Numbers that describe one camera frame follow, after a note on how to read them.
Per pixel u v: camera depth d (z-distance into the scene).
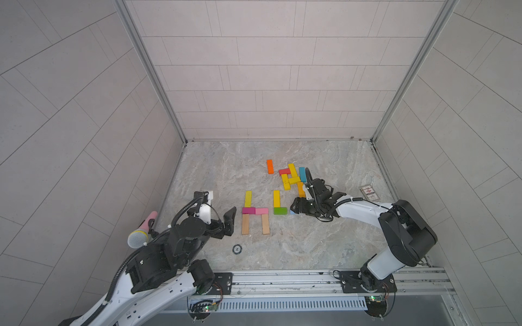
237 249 0.79
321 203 0.69
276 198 0.93
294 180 0.98
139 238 0.58
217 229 0.49
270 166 1.05
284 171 1.03
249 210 0.88
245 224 0.84
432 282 0.72
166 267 0.45
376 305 0.68
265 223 0.85
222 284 0.71
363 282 0.64
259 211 0.88
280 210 0.89
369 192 0.94
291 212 0.84
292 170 1.03
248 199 0.92
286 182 0.97
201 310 0.65
